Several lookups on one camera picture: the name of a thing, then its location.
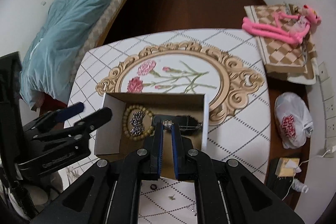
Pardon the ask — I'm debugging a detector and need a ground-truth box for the checkered folded mat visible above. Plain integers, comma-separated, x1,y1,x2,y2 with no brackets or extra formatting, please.
244,3,318,85

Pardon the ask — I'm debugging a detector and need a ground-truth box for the small yellow box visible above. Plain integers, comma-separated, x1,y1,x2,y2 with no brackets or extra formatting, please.
275,157,301,177

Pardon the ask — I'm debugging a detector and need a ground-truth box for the pink panther plush toy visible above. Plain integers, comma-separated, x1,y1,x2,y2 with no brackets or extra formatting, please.
241,5,322,47

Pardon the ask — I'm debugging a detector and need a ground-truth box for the wooden bead bracelet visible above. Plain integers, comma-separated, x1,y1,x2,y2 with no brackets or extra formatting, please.
122,105,156,142

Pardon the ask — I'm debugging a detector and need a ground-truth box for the patterned white tablecloth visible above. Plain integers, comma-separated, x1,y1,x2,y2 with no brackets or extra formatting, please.
57,27,272,224

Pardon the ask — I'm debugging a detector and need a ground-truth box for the black wristband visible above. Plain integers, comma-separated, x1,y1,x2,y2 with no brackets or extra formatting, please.
151,114,203,135

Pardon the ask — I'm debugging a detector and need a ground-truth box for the teal duvet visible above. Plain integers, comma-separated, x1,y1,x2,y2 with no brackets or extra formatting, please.
19,0,158,109

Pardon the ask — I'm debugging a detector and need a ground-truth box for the white cardboard box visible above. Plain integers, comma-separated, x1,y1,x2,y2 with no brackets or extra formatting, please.
94,93,209,178

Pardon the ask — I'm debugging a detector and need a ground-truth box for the white wall power strip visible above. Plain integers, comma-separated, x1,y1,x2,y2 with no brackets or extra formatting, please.
318,62,336,158

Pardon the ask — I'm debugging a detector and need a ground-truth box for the silver charm necklace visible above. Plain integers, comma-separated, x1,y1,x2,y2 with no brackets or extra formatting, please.
162,120,204,132

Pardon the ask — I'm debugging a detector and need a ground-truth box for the dark chain bracelet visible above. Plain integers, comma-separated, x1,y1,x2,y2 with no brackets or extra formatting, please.
129,110,146,135

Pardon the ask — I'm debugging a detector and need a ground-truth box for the bed with patterned mattress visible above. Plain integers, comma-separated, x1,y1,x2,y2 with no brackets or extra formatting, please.
19,0,165,109

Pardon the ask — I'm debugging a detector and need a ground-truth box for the white plastic bag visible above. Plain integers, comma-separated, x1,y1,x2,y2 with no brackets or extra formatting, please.
274,92,314,149

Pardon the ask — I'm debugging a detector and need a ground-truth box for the silver chain bracelet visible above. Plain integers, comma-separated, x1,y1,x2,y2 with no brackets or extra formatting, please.
186,202,198,215

